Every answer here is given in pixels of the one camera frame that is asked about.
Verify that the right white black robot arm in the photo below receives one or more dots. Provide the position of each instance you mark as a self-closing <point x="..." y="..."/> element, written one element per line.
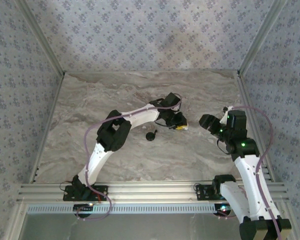
<point x="250" y="180"/>

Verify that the thin aluminium edge strip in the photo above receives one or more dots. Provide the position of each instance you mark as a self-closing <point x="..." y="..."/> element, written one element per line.
<point x="150" y="71"/>

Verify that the aluminium mounting rail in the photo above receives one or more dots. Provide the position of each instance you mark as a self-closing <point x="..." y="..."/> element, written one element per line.
<point x="152" y="192"/>

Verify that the black round charging case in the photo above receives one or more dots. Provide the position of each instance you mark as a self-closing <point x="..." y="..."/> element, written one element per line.
<point x="150" y="136"/>

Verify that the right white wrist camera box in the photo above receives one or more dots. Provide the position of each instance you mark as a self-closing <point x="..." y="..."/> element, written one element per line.
<point x="224" y="117"/>

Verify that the aluminium frame leg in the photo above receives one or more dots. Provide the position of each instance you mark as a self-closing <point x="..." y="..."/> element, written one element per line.
<point x="285" y="210"/>
<point x="17" y="222"/>

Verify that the black controller board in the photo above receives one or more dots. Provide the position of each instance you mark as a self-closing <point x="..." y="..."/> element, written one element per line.
<point x="222" y="212"/>
<point x="82" y="207"/>

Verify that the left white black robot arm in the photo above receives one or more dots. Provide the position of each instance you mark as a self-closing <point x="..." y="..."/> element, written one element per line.
<point x="97" y="160"/>

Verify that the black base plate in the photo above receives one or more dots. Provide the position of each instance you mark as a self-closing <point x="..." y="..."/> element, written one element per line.
<point x="202" y="195"/>
<point x="103" y="190"/>

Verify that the aluminium side rail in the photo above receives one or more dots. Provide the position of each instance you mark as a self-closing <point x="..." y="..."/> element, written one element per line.
<point x="48" y="125"/>
<point x="247" y="100"/>

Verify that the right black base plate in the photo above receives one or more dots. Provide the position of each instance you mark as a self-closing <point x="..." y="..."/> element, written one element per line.
<point x="202" y="195"/>

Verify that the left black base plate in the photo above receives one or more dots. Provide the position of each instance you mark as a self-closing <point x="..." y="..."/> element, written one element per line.
<point x="103" y="190"/>

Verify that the aluminium frame post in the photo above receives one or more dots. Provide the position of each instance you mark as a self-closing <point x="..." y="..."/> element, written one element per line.
<point x="258" y="37"/>
<point x="43" y="37"/>

